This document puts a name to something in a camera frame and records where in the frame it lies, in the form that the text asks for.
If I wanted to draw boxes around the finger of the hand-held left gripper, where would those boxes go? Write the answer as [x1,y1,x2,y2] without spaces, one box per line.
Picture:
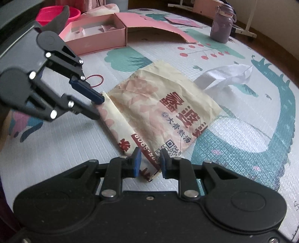
[22,70,101,122]
[44,37,105,105]

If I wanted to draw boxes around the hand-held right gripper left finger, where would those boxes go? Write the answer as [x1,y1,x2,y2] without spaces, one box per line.
[62,148,142,200]

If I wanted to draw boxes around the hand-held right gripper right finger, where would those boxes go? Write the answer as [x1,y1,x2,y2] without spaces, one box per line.
[160,148,235,200]

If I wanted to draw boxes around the red rubber band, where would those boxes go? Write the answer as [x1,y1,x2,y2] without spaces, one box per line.
[85,74,104,88]

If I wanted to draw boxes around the beige shopping bag white handles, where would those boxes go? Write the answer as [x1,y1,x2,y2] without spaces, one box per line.
[100,59,254,183]

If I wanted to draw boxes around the person's left hand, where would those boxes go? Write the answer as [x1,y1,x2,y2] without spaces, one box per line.
[41,6,70,32]

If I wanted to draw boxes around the open pink gift box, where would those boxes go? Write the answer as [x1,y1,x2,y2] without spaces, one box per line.
[58,12,199,56]

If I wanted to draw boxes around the printed play mat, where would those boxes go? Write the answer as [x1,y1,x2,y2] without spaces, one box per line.
[0,8,299,241]

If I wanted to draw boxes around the cream cloth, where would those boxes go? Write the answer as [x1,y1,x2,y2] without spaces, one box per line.
[81,3,120,20]

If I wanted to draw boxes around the pink plastic basin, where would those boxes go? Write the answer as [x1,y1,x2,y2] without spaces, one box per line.
[36,6,81,27]

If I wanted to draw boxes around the pink card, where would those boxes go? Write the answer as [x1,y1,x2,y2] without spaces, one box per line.
[164,15,204,30]

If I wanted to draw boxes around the purple water bottle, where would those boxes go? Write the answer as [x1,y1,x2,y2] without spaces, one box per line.
[209,3,235,44]

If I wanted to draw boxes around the pink box on rack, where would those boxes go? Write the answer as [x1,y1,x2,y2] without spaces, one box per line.
[194,0,225,10]

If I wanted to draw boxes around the white drying rack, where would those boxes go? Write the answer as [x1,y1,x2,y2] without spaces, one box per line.
[168,0,258,40]

